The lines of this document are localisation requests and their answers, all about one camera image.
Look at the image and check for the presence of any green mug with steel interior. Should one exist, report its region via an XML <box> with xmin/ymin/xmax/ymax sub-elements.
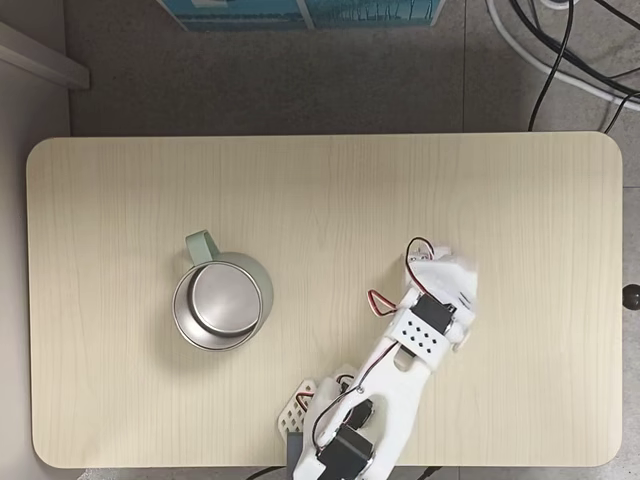
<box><xmin>171</xmin><ymin>229</ymin><xmax>275</xmax><ymax>353</ymax></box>

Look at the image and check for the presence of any blue printed box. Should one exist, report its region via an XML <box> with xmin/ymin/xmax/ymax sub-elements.
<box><xmin>156</xmin><ymin>0</ymin><xmax>447</xmax><ymax>33</ymax></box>

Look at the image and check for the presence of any white ledge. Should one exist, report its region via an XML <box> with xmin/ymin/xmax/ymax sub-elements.
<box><xmin>0</xmin><ymin>21</ymin><xmax>92</xmax><ymax>92</ymax></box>

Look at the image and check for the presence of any black cable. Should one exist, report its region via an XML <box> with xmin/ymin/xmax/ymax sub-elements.
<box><xmin>508</xmin><ymin>0</ymin><xmax>640</xmax><ymax>95</ymax></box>
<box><xmin>245</xmin><ymin>466</ymin><xmax>289</xmax><ymax>480</ymax></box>
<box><xmin>593</xmin><ymin>0</ymin><xmax>640</xmax><ymax>29</ymax></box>
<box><xmin>527</xmin><ymin>0</ymin><xmax>576</xmax><ymax>133</ymax></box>

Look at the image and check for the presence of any thick white cable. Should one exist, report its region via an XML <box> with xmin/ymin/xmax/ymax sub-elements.
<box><xmin>485</xmin><ymin>0</ymin><xmax>640</xmax><ymax>100</ymax></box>

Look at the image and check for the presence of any thin white cable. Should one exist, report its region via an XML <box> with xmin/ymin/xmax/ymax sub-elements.
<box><xmin>601</xmin><ymin>91</ymin><xmax>640</xmax><ymax>134</ymax></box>

